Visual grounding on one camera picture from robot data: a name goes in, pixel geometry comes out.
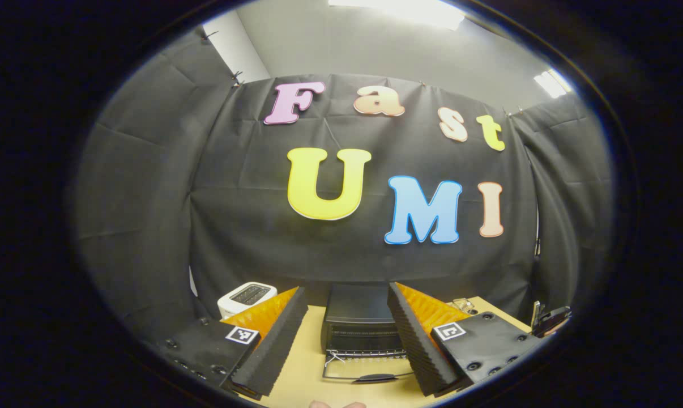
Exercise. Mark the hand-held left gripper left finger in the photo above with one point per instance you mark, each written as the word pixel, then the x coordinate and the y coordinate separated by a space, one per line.
pixel 276 340

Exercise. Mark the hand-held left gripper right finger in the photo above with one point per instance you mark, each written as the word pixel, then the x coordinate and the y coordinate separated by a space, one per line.
pixel 418 345

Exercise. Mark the black electric oven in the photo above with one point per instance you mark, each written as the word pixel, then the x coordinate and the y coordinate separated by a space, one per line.
pixel 355 309

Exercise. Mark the white toaster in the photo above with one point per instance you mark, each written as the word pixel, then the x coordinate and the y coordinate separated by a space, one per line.
pixel 237 303

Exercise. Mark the black backdrop cloth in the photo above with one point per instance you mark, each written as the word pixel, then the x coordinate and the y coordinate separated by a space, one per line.
pixel 251 226

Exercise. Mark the small ceiling light panel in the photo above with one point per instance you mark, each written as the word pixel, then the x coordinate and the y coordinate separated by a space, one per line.
pixel 552 83

